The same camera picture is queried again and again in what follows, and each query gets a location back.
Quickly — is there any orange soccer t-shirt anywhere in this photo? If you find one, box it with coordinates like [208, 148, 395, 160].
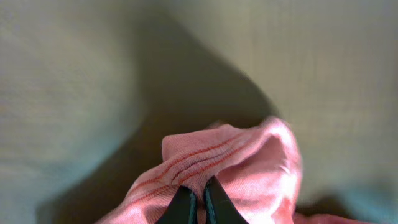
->
[95, 116, 377, 224]

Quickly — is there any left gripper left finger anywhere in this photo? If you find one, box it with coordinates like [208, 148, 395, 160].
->
[155, 186, 198, 224]

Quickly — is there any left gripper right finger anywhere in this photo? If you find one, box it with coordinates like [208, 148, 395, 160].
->
[203, 176, 248, 224]

